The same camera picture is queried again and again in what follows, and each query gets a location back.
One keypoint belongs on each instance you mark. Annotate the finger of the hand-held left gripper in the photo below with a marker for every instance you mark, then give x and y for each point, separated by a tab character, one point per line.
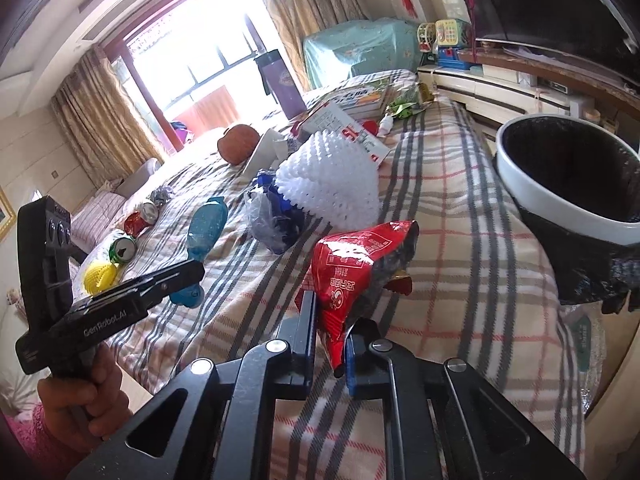
170	280

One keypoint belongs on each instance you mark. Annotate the yellow toy phone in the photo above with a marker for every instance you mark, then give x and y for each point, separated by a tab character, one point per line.
450	35

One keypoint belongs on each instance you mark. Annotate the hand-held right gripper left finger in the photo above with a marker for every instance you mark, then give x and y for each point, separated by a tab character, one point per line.
306	330

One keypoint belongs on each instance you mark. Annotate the plaid blanket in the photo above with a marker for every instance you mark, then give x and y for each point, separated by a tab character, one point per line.
450	240

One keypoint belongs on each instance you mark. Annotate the red snack bag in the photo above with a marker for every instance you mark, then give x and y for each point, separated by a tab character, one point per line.
350	270

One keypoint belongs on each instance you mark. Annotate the crumpled clear plastic bag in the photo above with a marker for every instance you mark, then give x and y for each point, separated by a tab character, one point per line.
272	232

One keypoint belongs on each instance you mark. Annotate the white television cabinet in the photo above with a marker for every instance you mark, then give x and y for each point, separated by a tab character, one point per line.
500	95

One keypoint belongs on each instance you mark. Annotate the green drink can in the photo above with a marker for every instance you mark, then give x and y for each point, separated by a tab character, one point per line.
122	250

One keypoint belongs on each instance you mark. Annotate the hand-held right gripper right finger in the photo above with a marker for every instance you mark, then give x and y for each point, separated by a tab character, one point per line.
356	365

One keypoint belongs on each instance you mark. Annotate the person's left hand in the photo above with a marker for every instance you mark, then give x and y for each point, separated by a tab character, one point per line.
85	405

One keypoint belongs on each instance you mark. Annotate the teal dust cover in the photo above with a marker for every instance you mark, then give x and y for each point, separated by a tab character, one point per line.
350	45

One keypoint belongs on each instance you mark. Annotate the beige curtain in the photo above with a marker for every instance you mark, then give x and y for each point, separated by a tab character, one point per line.
305	5
105	120

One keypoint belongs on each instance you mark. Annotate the black television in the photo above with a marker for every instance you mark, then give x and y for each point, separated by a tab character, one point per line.
550	0

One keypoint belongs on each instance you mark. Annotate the red drink can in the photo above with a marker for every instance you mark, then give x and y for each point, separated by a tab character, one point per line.
142	216

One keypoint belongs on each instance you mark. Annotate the green snack wrapper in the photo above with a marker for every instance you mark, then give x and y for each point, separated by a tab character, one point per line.
402	107

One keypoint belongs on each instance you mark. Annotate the red printed cardboard box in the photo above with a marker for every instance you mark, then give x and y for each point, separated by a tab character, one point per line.
370	142

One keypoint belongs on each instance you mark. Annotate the blue foil wrapper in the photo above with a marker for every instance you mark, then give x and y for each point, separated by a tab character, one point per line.
282	200

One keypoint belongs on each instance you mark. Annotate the blue toy cash register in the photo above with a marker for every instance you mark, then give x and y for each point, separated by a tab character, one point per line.
455	60

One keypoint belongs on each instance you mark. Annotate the crushed blue plastic bottle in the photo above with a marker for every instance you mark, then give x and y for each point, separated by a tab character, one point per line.
205	230

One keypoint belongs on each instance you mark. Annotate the balcony window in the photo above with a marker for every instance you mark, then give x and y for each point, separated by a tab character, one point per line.
200	45

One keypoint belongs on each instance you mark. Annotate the framed picture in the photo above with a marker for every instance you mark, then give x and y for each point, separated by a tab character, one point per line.
5	215

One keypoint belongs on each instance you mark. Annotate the white paper box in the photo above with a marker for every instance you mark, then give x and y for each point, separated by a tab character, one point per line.
265	155

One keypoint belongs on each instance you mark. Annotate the person's left forearm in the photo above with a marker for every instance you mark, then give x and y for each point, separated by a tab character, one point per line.
30	442

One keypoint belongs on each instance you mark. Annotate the brown round fruit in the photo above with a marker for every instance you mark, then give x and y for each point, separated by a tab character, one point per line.
239	145

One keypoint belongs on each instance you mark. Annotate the white foam fruit net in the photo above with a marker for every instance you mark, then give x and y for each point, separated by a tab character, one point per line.
330	180

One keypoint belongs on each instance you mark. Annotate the grey crumpled paper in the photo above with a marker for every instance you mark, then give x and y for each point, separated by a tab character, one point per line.
161	196

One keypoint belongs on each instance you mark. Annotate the striped sofa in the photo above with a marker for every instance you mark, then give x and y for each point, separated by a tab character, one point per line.
100	215

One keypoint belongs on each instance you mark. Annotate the purple water bottle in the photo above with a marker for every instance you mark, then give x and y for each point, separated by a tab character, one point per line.
282	85

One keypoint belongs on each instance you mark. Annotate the white trash bin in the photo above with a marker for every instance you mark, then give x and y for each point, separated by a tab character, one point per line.
550	200

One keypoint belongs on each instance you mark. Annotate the small white bottle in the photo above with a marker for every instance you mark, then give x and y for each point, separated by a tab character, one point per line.
385	125

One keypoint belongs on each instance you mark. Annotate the white wheel toy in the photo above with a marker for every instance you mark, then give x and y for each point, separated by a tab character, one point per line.
426	37

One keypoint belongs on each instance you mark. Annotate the yellow spiky ball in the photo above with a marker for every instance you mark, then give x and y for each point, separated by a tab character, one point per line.
102	276

